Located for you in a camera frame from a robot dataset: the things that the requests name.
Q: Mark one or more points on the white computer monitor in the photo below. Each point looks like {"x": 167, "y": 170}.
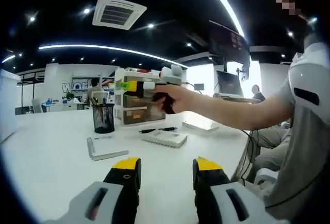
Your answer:
{"x": 101, "y": 96}

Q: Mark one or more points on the white desk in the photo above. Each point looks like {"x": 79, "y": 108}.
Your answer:
{"x": 51, "y": 157}

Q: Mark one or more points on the grey office chair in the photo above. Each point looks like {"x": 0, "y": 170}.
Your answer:
{"x": 36, "y": 105}

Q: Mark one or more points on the person's legs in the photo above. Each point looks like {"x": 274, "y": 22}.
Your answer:
{"x": 273, "y": 146}

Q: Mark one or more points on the wall logo sign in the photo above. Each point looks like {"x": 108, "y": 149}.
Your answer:
{"x": 67, "y": 87}

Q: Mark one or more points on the black desk monitor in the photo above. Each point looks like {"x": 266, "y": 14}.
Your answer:
{"x": 229, "y": 82}

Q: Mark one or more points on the small wall screen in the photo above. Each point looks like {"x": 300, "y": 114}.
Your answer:
{"x": 199, "y": 87}

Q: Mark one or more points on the white drawer organizer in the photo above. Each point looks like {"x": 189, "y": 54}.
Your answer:
{"x": 139, "y": 116}

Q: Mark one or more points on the white spiral sticky note pad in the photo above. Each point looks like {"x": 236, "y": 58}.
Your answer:
{"x": 165, "y": 139}
{"x": 108, "y": 146}

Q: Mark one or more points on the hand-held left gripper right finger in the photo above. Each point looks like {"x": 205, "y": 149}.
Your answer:
{"x": 210, "y": 190}

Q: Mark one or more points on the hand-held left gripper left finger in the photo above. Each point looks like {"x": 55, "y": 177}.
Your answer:
{"x": 123, "y": 188}

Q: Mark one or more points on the white chest device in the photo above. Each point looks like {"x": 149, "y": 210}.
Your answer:
{"x": 309, "y": 74}

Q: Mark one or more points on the curved ceiling light strip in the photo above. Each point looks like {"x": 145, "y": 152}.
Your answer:
{"x": 224, "y": 0}
{"x": 77, "y": 45}

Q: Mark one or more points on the person's right hand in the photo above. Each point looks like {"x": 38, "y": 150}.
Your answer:
{"x": 184, "y": 99}

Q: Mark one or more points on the hanging black monitor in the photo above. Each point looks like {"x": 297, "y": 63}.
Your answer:
{"x": 227, "y": 43}

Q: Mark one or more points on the black mesh pen holder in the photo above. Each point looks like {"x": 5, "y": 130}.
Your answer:
{"x": 104, "y": 127}

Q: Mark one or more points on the ceiling air conditioner vent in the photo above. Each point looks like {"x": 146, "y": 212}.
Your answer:
{"x": 118, "y": 13}

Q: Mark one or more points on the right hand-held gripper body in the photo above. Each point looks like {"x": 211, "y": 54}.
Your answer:
{"x": 172, "y": 76}

